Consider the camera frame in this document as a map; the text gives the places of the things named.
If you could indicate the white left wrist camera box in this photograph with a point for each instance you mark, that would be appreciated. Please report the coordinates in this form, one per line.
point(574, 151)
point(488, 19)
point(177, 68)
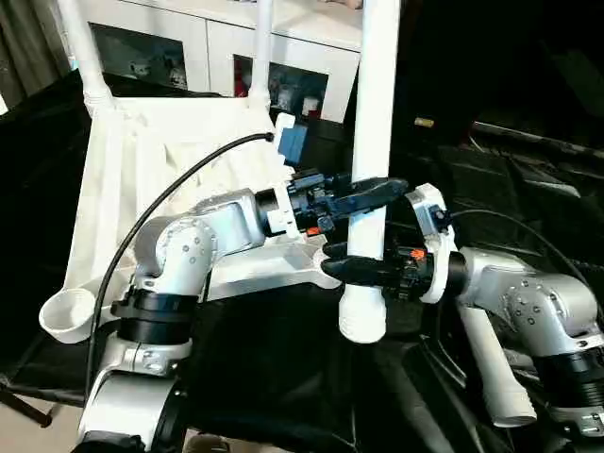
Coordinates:
point(291, 142)

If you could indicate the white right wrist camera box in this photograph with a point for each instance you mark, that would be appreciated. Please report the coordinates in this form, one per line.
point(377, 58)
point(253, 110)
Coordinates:
point(429, 203)

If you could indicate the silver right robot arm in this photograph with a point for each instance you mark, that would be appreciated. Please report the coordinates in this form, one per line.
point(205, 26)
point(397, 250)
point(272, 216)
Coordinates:
point(528, 302)

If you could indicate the black work mat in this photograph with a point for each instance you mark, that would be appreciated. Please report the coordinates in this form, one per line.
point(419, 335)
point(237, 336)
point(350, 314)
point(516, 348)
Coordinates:
point(283, 377)

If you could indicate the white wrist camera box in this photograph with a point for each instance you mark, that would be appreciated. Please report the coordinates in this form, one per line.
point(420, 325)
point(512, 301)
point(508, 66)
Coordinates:
point(291, 142)
point(429, 203)

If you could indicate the dark grey curtain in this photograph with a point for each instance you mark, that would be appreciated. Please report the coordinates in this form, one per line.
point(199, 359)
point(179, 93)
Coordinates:
point(28, 47)

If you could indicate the small yellow tag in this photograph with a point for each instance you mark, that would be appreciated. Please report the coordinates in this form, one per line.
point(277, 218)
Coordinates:
point(425, 122)

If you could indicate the small white jar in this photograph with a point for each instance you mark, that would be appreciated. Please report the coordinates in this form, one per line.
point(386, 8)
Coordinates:
point(310, 106)

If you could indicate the grey metal frame leg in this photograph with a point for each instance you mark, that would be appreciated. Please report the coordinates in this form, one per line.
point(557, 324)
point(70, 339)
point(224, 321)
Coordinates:
point(24, 406)

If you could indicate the white plastic table top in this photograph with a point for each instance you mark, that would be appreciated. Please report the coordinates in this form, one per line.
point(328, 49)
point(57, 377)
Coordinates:
point(142, 179)

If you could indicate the dark metal rod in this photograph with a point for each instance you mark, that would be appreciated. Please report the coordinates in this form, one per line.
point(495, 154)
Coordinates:
point(538, 132)

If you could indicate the dark robot foot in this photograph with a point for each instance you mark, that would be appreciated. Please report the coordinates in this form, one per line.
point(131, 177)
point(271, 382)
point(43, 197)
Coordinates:
point(208, 446)

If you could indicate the white plastic table leg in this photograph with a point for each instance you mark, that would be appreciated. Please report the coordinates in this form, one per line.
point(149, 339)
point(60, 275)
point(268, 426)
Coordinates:
point(376, 94)
point(85, 47)
point(495, 368)
point(261, 47)

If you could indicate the white bottle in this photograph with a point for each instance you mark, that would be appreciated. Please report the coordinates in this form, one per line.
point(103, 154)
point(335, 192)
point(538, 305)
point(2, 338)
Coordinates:
point(286, 97)

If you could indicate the white glass-door cabinet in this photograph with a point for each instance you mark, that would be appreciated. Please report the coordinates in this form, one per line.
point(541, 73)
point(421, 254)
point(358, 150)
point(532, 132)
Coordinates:
point(208, 38)

